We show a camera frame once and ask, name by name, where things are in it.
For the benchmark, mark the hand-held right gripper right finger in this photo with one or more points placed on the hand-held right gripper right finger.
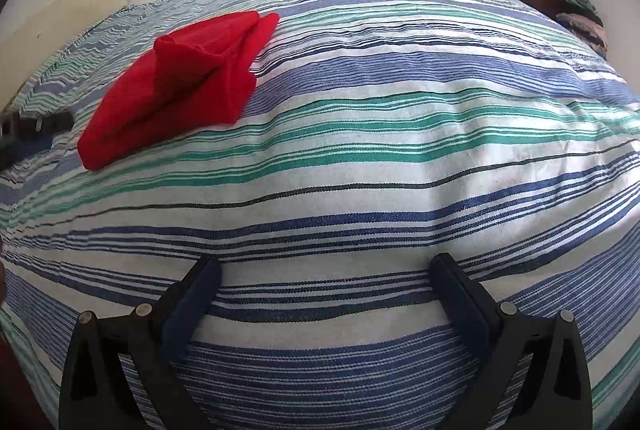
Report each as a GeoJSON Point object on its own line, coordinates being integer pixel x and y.
{"type": "Point", "coordinates": [465, 305]}

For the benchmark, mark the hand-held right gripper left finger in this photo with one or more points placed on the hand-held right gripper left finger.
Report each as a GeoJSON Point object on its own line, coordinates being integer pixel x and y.
{"type": "Point", "coordinates": [187, 315]}

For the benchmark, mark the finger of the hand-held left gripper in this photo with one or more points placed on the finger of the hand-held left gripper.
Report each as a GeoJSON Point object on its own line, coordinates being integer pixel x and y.
{"type": "Point", "coordinates": [30, 124]}

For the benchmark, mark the red shirt with white print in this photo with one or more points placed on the red shirt with white print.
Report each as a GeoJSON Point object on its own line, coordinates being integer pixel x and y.
{"type": "Point", "coordinates": [190, 80]}

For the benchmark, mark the beige headboard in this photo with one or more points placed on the beige headboard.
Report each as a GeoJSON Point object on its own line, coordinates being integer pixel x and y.
{"type": "Point", "coordinates": [65, 5]}

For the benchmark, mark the blue green striped bedspread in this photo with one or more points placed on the blue green striped bedspread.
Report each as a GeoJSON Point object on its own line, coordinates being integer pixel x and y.
{"type": "Point", "coordinates": [350, 135]}

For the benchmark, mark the pink patterned cloth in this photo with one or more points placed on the pink patterned cloth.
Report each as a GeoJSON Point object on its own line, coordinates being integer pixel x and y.
{"type": "Point", "coordinates": [582, 26]}

